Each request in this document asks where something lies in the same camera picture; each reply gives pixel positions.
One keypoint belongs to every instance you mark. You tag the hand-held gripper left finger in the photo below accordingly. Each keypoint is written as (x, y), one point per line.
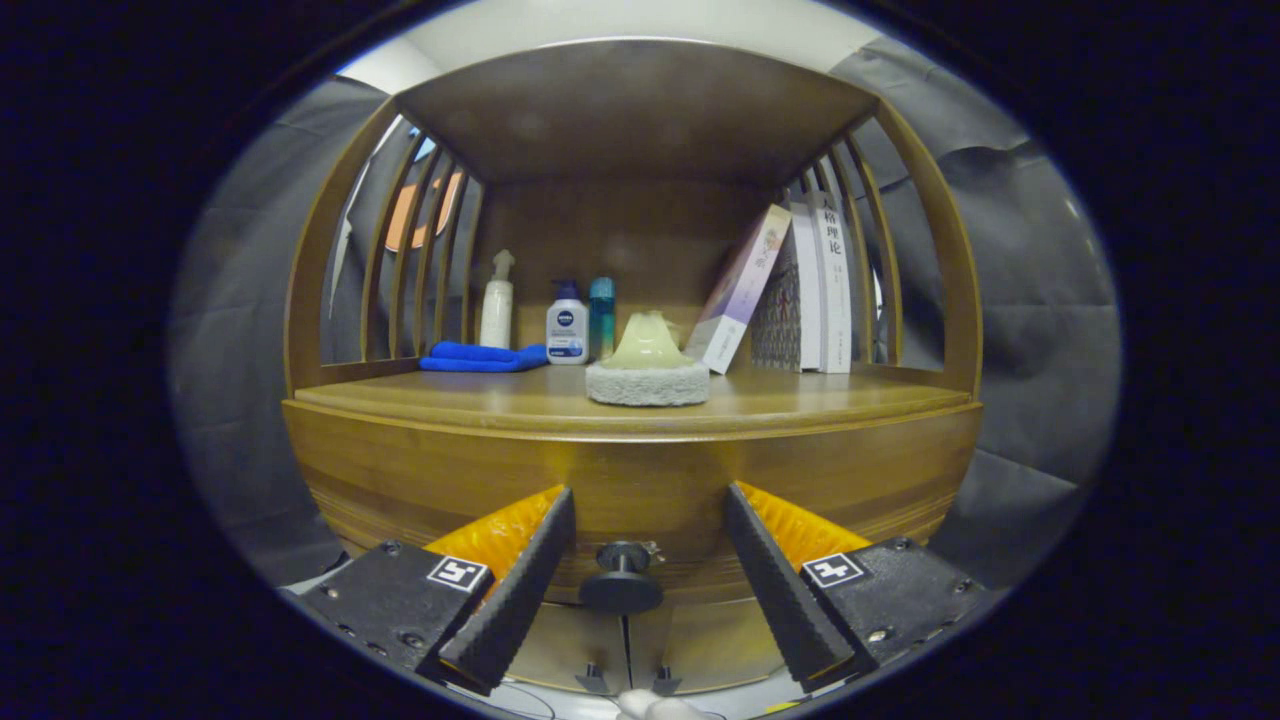
(515, 590)

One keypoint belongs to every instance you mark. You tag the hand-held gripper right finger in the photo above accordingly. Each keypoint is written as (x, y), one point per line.
(785, 590)

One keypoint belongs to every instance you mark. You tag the pale green grey scrub brush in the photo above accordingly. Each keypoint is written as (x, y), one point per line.
(648, 385)

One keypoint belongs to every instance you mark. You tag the wooden countertop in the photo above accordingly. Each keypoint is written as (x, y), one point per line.
(800, 400)

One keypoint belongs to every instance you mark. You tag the wooden cabinet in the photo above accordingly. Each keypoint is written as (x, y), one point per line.
(640, 110)

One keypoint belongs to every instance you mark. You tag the white floor object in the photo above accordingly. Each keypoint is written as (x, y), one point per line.
(655, 708)

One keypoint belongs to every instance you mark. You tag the blue folded cloth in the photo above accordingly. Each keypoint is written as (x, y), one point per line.
(480, 356)

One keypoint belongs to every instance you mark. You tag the white lotion bottle blue cap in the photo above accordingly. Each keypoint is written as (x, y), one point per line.
(567, 335)

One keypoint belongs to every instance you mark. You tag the dark patterned book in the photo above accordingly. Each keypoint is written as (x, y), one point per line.
(780, 320)

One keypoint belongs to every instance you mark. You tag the white pump bottle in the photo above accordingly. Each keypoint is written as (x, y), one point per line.
(497, 315)

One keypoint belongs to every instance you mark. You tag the teal slim bottle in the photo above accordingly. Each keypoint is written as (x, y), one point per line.
(602, 320)

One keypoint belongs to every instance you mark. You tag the pink purple book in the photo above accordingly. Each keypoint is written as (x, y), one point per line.
(740, 290)

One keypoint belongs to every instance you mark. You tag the white book with black lettering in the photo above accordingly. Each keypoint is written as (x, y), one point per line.
(835, 290)

